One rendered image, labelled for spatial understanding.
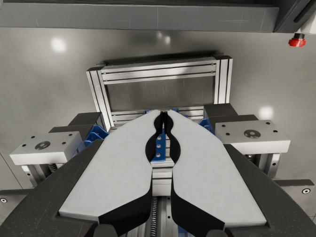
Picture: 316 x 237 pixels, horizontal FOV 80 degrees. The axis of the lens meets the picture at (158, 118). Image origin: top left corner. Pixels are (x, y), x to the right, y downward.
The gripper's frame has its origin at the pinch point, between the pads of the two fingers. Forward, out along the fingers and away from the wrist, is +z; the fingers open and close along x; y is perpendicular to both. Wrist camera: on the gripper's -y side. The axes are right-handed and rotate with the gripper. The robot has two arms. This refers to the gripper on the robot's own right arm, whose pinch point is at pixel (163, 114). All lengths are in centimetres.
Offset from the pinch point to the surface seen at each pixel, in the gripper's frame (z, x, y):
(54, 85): 122, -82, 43
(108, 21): 26.5, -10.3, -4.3
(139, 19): 26.5, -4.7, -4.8
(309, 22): 24.2, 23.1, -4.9
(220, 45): 122, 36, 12
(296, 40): 41, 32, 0
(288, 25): 25.3, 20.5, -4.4
